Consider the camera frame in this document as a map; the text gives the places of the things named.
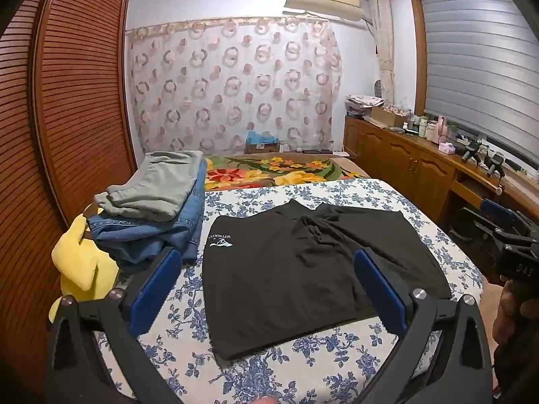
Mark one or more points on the group of white bottles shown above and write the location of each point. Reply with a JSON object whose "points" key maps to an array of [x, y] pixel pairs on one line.
{"points": [[430, 129]]}

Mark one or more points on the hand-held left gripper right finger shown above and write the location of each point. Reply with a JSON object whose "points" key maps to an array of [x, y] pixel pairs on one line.
{"points": [[379, 288]]}

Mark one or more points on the long wooden cabinet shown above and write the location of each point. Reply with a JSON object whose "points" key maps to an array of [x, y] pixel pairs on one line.
{"points": [[404, 160]]}

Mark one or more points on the colourful flower blanket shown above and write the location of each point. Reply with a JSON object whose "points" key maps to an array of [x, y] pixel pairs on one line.
{"points": [[261, 172]]}

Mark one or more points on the person's right hand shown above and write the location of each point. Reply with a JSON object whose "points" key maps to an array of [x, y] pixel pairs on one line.
{"points": [[509, 311]]}

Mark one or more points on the person's right forearm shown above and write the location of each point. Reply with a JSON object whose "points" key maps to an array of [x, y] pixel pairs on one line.
{"points": [[518, 370]]}

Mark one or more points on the beige corner curtain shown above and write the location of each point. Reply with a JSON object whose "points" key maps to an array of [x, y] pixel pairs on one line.
{"points": [[383, 42]]}

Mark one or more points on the open cardboard box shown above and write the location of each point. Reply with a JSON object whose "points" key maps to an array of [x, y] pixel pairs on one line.
{"points": [[387, 117]]}

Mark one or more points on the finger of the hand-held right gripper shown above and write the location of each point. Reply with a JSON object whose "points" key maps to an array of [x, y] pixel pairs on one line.
{"points": [[503, 214], [473, 225]]}

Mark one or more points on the blue denim jeans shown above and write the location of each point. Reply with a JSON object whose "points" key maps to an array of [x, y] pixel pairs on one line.
{"points": [[168, 231]]}

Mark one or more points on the grey-green folded pants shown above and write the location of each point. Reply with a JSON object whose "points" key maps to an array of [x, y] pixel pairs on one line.
{"points": [[156, 185]]}

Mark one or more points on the stack of papers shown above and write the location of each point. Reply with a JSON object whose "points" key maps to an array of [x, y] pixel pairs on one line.
{"points": [[363, 103]]}

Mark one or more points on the black pants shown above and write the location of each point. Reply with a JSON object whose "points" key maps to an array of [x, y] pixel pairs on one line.
{"points": [[286, 286]]}

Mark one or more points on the grey window blind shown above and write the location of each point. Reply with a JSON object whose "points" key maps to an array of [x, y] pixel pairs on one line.
{"points": [[484, 71]]}

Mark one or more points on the pink tissue box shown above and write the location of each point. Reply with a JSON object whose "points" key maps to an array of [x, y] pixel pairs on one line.
{"points": [[445, 147]]}

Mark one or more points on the box with blue cloth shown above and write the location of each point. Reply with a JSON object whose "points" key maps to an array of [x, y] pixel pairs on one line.
{"points": [[261, 142]]}

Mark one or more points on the blue floral bedspread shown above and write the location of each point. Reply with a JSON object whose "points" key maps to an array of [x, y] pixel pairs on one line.
{"points": [[252, 378]]}

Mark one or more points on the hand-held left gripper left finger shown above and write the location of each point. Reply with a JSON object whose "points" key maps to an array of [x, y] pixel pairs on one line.
{"points": [[156, 288]]}

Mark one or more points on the yellow cloth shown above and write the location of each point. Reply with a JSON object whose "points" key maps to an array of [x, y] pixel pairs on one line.
{"points": [[82, 261]]}

